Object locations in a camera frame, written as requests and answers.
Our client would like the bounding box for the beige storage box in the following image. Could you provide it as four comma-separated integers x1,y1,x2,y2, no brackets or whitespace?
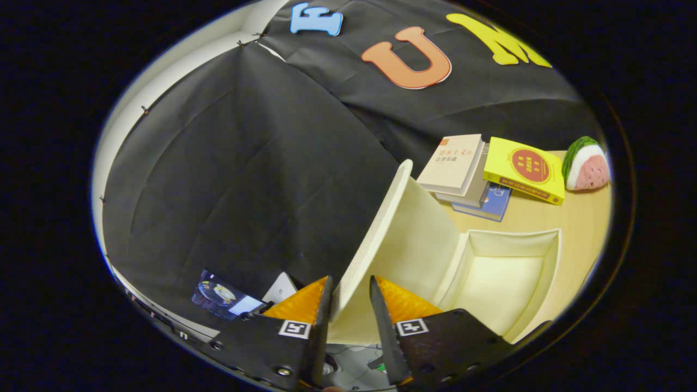
327,159,563,346

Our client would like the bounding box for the yellow book with red circle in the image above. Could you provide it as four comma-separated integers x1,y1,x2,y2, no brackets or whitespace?
483,137,566,206

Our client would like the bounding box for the blue paperback book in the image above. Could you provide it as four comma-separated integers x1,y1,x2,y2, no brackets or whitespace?
452,182,513,223

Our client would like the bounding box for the white flat box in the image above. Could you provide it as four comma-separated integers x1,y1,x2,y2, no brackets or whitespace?
262,272,298,304

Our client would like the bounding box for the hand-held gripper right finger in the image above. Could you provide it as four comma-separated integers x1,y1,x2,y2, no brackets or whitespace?
369,275,517,392

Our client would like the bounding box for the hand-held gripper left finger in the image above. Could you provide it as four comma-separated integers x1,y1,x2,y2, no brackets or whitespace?
197,276,334,392

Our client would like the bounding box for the watermelon slice plush toy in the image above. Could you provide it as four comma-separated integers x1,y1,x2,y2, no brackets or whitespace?
561,136,611,192

